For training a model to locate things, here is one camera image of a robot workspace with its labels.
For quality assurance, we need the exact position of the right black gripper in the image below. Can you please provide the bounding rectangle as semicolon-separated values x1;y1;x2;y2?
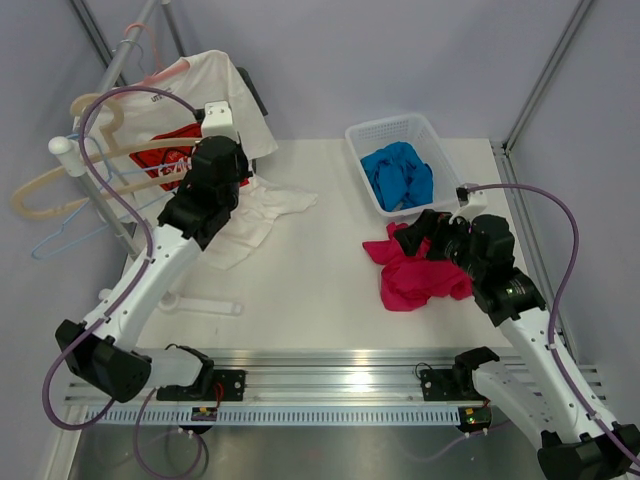
393;208;486;280

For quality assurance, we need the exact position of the pink magenta t shirt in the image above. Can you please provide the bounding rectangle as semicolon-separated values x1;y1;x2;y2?
362;222;472;312

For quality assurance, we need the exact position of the wooden clothes hanger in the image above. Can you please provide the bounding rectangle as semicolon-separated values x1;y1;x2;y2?
10;93;201;221

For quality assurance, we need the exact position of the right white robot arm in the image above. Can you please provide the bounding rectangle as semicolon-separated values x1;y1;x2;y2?
394;210;639;479

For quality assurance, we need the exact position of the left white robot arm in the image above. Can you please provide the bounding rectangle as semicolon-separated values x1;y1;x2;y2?
55;136;251;403

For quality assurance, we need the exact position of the dark grey t shirt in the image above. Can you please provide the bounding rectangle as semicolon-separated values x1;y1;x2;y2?
236;67;268;117

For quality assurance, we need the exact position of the white coca cola t shirt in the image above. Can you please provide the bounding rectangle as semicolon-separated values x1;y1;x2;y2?
86;50;317;270

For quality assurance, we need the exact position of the blue cloth in basket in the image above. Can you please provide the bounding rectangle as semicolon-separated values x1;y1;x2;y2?
360;142;434;212

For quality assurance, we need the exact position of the white plastic basket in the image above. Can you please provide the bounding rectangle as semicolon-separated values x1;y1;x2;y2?
345;113;463;219

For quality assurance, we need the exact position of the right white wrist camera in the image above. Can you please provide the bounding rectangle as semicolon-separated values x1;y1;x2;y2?
448;184;487;225

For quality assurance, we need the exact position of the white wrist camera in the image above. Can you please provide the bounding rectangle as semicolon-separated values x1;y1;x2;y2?
200;100;239;143
448;184;487;225

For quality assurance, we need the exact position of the white slotted cable duct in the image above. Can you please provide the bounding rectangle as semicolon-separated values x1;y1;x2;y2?
99;406;461;426

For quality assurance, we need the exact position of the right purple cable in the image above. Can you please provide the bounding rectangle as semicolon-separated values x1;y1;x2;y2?
464;182;640;476

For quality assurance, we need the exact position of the purple cable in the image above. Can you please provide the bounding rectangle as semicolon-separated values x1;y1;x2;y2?
41;85;206;431
464;182;640;476

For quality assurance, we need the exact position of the aluminium mounting rail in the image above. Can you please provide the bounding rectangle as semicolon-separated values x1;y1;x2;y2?
64;347;606;404

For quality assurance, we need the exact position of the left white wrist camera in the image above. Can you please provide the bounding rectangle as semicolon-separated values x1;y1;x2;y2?
200;100;239;143

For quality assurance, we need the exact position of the pink wire hanger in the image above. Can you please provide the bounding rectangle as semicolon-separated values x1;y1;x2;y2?
124;22;190;86

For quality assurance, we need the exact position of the blue wire hanger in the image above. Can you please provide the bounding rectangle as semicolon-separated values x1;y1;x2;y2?
30;133;191;260

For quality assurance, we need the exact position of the grey wire hanger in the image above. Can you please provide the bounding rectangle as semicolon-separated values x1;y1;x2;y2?
131;41;147;77

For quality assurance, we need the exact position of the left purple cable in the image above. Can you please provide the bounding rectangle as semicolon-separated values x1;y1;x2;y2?
41;85;206;431

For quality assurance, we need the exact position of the metal clothes rack rail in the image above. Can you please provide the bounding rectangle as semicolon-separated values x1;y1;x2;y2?
31;1;159;260

